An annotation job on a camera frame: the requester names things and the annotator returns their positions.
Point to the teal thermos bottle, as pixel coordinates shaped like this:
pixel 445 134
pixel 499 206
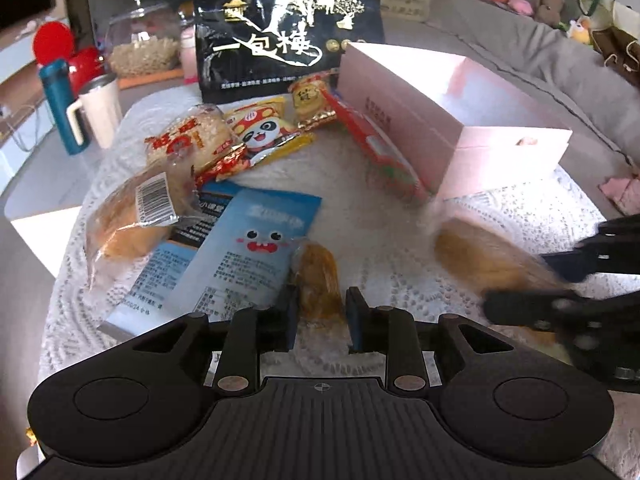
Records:
pixel 62 105

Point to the red kettle with round lid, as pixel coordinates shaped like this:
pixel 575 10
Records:
pixel 75 55

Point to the pink stuffed toy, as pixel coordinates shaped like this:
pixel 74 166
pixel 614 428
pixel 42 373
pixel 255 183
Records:
pixel 520 2

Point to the grey sofa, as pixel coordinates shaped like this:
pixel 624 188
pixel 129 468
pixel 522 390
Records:
pixel 525 70

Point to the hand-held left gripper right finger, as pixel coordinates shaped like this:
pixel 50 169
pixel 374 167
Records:
pixel 356 320

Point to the small brown pastry packet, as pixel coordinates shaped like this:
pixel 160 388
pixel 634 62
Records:
pixel 317 280

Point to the grey top coffee table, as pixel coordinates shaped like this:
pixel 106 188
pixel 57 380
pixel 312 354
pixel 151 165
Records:
pixel 45 180

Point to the pink cardboard box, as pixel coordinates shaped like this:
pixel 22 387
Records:
pixel 425 105

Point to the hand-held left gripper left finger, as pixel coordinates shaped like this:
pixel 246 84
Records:
pixel 285 317

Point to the red print rice cracker packet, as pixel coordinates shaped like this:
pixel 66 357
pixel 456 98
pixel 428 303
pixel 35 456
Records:
pixel 190 135

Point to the golden bread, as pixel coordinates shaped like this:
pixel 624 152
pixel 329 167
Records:
pixel 480 255

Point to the light blue snack packet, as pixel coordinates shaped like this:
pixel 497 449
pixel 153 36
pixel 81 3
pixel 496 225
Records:
pixel 240 255

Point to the grey stuffed toy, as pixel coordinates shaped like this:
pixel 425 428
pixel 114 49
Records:
pixel 552 2

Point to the white media cabinet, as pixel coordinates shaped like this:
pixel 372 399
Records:
pixel 15 65

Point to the large black snack bag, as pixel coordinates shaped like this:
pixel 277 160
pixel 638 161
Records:
pixel 285 35

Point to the yellow stuffed toy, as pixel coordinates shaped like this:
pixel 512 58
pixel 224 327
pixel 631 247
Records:
pixel 580 30

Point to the wooden tray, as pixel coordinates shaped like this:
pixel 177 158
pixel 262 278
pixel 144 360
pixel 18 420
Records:
pixel 150 80

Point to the white lace tablecloth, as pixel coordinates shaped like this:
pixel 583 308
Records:
pixel 370 240

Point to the pink cloth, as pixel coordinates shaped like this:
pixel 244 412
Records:
pixel 622 192

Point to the yellow rice cracker packet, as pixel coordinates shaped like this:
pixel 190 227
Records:
pixel 312 100

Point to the long red box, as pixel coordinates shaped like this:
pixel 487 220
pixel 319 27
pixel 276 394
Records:
pixel 375 150

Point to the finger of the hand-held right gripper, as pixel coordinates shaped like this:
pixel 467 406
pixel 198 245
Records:
pixel 520 306
pixel 570 266

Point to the barcode bread packet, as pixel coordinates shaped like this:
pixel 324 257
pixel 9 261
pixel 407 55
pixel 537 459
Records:
pixel 135 215

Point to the yellow cartoon face snack packet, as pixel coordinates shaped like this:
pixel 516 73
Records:
pixel 260 135

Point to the brown bag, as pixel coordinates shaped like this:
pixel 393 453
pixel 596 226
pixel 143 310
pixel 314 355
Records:
pixel 620 50

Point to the glass dome jar of nuts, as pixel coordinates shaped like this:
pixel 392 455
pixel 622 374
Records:
pixel 142 45

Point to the white and green bag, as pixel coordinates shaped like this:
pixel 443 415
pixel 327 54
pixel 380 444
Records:
pixel 610 10

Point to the pink bottle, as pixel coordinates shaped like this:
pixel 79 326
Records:
pixel 188 57

